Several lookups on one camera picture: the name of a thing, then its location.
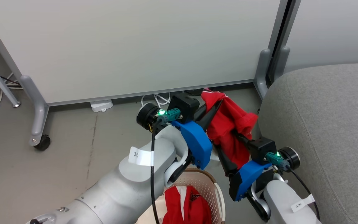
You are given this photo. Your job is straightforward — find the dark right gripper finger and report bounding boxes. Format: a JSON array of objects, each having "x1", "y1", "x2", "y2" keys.
[
  {"x1": 213, "y1": 144, "x2": 239, "y2": 177},
  {"x1": 231, "y1": 131, "x2": 255, "y2": 147}
]

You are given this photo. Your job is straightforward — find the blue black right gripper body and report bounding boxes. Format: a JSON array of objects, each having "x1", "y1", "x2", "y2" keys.
[{"x1": 228, "y1": 160, "x2": 273, "y2": 202}]

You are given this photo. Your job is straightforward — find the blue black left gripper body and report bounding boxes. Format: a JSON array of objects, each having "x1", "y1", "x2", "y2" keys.
[{"x1": 171, "y1": 120, "x2": 213, "y2": 170}]

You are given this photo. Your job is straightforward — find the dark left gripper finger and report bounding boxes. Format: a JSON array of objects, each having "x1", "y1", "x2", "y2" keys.
[
  {"x1": 194, "y1": 104, "x2": 207, "y2": 122},
  {"x1": 199, "y1": 99, "x2": 223, "y2": 132}
]

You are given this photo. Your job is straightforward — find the plain red garment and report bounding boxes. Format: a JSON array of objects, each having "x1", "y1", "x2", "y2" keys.
[{"x1": 201, "y1": 88, "x2": 259, "y2": 170}]

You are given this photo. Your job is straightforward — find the red garment with white trim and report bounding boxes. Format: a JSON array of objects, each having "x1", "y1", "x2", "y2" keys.
[{"x1": 162, "y1": 185, "x2": 212, "y2": 224}]

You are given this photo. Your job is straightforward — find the cream perforated laundry basket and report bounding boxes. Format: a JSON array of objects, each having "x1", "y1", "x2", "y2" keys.
[{"x1": 135, "y1": 168, "x2": 226, "y2": 224}]

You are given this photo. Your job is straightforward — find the grey partition foot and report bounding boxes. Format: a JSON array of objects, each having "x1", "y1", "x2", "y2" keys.
[
  {"x1": 20, "y1": 75, "x2": 49, "y2": 147},
  {"x1": 254, "y1": 48, "x2": 273, "y2": 100},
  {"x1": 274, "y1": 46, "x2": 291, "y2": 82}
]

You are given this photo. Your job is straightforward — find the grey fabric sofa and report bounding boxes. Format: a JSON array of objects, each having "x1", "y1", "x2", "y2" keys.
[{"x1": 258, "y1": 62, "x2": 358, "y2": 224}]

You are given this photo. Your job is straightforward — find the large white partition panel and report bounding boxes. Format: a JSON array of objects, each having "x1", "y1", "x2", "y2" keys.
[{"x1": 0, "y1": 0, "x2": 289, "y2": 107}]

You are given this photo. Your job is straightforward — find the white power strip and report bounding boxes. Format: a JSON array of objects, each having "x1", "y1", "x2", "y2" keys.
[{"x1": 90, "y1": 99, "x2": 113, "y2": 113}]

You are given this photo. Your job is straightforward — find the narrow white partition panel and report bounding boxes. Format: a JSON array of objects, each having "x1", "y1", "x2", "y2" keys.
[{"x1": 283, "y1": 0, "x2": 358, "y2": 74}]

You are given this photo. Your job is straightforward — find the black caster wheel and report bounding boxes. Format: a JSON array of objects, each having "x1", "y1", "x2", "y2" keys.
[{"x1": 34, "y1": 134, "x2": 51, "y2": 152}]

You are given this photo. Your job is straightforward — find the coiled white cable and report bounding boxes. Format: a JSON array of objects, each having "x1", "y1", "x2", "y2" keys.
[{"x1": 141, "y1": 92, "x2": 171, "y2": 108}]

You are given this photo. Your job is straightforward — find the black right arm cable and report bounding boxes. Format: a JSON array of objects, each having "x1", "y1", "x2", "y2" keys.
[{"x1": 265, "y1": 151, "x2": 321, "y2": 221}]

